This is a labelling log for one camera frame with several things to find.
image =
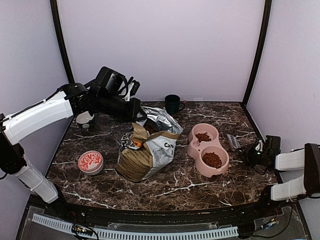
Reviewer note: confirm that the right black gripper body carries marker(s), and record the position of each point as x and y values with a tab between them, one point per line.
253	158

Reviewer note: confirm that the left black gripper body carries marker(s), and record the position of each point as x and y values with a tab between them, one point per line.
125	114

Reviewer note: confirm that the metal scoop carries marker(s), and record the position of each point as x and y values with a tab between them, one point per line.
233	142

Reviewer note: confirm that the pet food bag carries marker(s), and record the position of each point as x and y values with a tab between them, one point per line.
141	155

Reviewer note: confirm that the pink double pet bowl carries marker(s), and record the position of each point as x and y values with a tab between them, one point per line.
197	150

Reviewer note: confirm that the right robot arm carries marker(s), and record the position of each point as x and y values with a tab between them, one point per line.
306	158

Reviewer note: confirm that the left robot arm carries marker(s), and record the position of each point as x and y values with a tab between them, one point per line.
110	93

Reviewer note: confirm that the kibble inside bag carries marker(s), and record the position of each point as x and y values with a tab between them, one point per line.
149	129

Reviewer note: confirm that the black mug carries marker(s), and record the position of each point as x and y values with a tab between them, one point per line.
173	104

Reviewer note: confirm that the white and dark ceramic bowl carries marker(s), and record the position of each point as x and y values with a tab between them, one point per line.
85	120

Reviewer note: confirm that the red patterned round tin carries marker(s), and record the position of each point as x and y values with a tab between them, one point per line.
91	162

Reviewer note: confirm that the brown kibble in bowl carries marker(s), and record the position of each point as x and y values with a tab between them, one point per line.
203	137

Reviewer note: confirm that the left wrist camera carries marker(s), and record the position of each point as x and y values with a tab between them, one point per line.
130	89

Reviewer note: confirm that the white slotted cable duct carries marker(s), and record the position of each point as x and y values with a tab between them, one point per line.
119	231

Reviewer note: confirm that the left black frame post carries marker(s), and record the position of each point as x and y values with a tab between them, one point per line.
61	41

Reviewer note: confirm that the black frame post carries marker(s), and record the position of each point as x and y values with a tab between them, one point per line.
61	41
258	52

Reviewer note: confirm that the right black frame post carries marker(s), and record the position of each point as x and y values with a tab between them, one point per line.
258	52

